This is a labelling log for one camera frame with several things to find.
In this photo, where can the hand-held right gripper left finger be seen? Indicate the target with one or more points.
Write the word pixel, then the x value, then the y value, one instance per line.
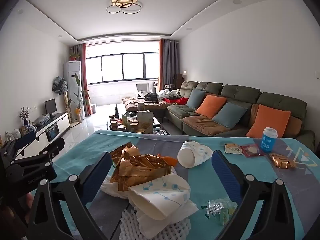
pixel 98 172

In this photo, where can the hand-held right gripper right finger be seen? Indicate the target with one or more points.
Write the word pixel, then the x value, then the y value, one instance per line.
pixel 225 177

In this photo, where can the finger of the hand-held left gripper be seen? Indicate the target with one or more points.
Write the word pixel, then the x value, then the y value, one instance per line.
pixel 56 147
pixel 25 138

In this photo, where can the white tissue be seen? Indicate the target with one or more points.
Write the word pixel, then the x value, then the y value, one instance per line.
pixel 112 190
pixel 180 212

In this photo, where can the clear green printed wrapper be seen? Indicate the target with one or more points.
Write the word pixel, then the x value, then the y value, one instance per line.
pixel 221 211

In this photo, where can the white paper cup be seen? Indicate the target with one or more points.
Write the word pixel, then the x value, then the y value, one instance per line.
pixel 192 155

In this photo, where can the pile of gold foil wrappers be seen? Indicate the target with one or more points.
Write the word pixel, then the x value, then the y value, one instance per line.
pixel 140 167

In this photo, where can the white foam fruit net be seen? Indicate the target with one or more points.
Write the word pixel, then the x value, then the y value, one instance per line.
pixel 135 223

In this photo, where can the blue dotted paper cup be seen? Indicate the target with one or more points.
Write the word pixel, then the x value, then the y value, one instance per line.
pixel 160 195

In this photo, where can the person's left hand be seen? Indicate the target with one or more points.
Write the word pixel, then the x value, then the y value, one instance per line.
pixel 28 202

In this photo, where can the framed picture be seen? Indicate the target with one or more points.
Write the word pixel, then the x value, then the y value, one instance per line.
pixel 23 130

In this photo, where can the white ceramic jar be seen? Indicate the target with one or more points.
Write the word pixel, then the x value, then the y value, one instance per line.
pixel 15 133

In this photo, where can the teal and grey striped tablecloth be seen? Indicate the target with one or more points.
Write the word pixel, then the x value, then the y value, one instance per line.
pixel 205 180

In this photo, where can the plant in blue vase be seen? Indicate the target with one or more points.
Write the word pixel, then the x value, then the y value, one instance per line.
pixel 24 116

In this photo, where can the white TV cabinet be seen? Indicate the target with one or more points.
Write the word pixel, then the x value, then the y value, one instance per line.
pixel 62 122

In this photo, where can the clear plastic bag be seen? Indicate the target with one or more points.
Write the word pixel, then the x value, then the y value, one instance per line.
pixel 42 120

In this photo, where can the beige snack packet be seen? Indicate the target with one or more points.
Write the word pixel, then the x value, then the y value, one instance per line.
pixel 233 149

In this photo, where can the red snack packet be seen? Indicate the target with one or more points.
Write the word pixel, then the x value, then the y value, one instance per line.
pixel 252 151

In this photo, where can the black monitor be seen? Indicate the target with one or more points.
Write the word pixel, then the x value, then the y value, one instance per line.
pixel 50 106

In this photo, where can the tall plant in yellow pot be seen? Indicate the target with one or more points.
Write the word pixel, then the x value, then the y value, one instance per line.
pixel 78 105

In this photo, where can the small white waste bin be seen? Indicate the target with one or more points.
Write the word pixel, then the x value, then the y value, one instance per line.
pixel 93 109

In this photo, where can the group of jars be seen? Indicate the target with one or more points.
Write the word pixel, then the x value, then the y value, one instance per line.
pixel 125 125

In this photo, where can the blue cup with white lid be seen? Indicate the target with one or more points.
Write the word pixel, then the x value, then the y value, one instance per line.
pixel 269 141

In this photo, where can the orange peel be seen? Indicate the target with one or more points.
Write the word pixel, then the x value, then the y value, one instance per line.
pixel 168 160

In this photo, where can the full gold snack packet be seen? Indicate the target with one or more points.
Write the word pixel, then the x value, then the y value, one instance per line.
pixel 282 161

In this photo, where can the large blue cushion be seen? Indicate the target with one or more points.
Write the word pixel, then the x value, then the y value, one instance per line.
pixel 230 116

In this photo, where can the covered standing fan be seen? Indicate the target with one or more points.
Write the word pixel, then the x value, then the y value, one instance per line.
pixel 59 85

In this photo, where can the dark wine bottle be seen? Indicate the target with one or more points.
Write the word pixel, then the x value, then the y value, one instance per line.
pixel 116 112

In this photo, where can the white standing air conditioner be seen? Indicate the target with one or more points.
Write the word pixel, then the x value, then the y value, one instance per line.
pixel 71 85

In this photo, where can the beige paper bag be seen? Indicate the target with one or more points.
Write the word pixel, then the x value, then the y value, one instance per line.
pixel 144 121

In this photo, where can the large orange cushion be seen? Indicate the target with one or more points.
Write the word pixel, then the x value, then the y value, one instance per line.
pixel 268 121

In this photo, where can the grey and orange curtain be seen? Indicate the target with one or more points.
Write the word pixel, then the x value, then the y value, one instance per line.
pixel 168 65
pixel 83 80

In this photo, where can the small orange cushion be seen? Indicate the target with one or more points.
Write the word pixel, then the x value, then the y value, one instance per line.
pixel 211 106

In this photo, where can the black glass coffee table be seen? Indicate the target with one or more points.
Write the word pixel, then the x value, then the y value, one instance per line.
pixel 160 123

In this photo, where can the small blue cushion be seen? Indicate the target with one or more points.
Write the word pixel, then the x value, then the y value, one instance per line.
pixel 195 98

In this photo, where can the brown ottoman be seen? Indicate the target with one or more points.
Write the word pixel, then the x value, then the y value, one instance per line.
pixel 150 106

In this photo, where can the green sofa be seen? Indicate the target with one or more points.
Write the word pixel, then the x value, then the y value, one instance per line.
pixel 240 93

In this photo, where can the red cloth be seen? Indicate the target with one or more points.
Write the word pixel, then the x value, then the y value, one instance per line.
pixel 182 100

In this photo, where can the small potted plant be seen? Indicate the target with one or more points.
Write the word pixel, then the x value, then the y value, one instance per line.
pixel 74 57

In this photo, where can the white chair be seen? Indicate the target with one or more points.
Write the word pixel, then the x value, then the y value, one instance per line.
pixel 141 90

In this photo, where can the pile of clothes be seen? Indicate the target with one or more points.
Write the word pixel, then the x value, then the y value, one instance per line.
pixel 162 95

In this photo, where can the large balcony window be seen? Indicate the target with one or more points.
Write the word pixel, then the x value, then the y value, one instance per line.
pixel 122 67

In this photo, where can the brown corner cabinet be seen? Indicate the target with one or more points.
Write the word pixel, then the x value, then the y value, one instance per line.
pixel 178 81

